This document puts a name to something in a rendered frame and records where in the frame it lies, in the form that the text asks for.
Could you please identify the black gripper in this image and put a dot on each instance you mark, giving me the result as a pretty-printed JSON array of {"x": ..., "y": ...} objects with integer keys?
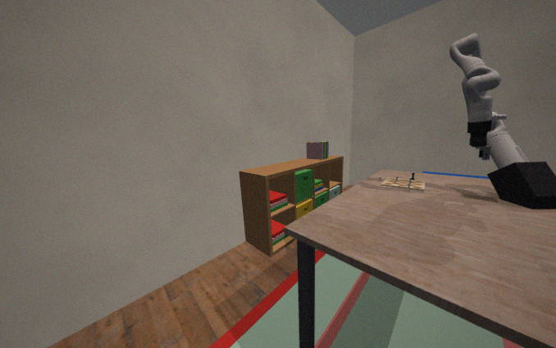
[{"x": 479, "y": 123}]

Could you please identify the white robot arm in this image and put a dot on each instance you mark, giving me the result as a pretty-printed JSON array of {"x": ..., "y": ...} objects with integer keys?
[{"x": 503, "y": 149}]

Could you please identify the wooden chessboard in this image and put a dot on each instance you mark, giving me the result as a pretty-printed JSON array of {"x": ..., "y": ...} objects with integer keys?
[{"x": 403, "y": 183}]

